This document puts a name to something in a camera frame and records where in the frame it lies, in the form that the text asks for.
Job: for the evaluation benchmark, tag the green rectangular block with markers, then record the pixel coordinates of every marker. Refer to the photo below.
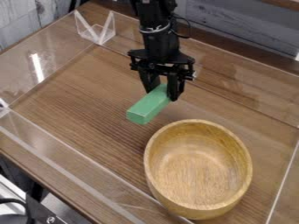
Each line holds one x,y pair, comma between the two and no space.
148,106

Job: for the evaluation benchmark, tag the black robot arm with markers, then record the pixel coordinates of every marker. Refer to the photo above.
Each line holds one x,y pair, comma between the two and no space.
155,14

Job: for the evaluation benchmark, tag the black metal frame mount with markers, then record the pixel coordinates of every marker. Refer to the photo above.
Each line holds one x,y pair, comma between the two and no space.
21,207

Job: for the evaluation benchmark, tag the brown wooden bowl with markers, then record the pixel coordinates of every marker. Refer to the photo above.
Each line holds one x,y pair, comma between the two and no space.
197,168

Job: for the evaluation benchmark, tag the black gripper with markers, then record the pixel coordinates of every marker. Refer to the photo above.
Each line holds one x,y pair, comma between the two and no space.
160,58

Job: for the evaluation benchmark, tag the clear acrylic corner bracket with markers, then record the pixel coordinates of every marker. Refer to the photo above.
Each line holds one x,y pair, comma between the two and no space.
98,34

